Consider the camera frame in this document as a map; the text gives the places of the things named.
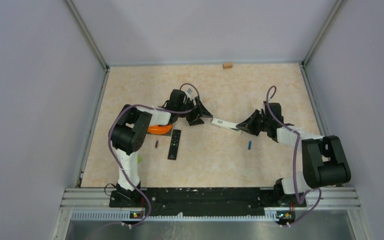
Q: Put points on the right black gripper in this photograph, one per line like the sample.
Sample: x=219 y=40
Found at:
x=249 y=125

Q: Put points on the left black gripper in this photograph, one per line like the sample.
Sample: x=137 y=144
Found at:
x=195 y=118

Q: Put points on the white remote control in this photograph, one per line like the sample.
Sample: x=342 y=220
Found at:
x=226 y=125

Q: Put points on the black remote control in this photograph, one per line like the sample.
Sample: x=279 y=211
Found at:
x=174 y=144

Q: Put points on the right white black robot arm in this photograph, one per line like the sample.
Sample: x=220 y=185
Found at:
x=317 y=161

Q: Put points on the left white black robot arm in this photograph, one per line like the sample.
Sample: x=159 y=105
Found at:
x=130 y=128

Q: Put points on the orange tape dispenser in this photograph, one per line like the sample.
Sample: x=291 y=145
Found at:
x=160 y=130

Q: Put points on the small wooden block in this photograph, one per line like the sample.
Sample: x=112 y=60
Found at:
x=227 y=65

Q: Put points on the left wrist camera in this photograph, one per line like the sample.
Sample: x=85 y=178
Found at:
x=190 y=93

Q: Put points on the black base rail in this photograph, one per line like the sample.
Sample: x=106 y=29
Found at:
x=204 y=201

